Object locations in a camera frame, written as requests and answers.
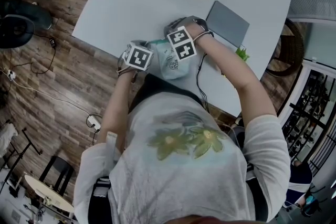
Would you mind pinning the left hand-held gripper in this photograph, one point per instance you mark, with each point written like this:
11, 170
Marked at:
137, 57

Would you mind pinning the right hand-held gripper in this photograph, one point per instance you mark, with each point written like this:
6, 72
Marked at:
183, 46

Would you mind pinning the light green pouch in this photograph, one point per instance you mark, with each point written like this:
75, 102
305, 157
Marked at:
168, 68

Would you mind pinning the person's right forearm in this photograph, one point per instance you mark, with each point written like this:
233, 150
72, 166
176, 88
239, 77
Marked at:
236, 73

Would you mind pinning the person's left forearm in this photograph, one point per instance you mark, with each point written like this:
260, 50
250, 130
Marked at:
115, 102

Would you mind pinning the person's left hand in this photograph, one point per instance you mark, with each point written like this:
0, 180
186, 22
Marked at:
126, 68

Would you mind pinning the person's right hand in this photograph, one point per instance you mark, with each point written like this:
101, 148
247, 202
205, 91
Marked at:
198, 30

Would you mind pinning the person's black trousers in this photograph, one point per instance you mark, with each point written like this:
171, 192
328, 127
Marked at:
147, 86

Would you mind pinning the grey notebook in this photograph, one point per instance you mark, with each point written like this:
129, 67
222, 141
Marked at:
227, 23

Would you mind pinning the sunflower in white pot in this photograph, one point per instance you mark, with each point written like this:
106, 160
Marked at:
242, 54

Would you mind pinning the white power strip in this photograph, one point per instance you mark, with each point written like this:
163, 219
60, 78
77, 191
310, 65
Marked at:
94, 122

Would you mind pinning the black square stool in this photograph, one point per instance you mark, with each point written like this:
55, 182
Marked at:
236, 136

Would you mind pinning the dark wicker chair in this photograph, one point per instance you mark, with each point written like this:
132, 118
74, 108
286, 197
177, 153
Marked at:
291, 47

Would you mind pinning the black office chair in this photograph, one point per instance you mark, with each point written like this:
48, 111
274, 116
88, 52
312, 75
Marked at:
15, 32

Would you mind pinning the white plug adapter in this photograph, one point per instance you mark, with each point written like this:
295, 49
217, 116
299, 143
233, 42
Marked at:
11, 74

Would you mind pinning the person's white floral shirt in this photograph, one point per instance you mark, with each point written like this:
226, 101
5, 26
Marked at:
183, 178

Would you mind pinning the dark stool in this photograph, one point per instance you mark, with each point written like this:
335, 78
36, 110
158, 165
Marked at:
61, 165

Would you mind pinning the black metal stand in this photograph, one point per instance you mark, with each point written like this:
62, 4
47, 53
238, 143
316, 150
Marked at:
30, 143

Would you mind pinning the black metal railing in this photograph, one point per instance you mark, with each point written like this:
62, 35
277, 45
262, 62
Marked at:
315, 102

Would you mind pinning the white cloth bundle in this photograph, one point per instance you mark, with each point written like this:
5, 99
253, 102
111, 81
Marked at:
8, 137

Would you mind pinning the round white table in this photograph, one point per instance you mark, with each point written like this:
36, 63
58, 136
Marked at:
50, 195

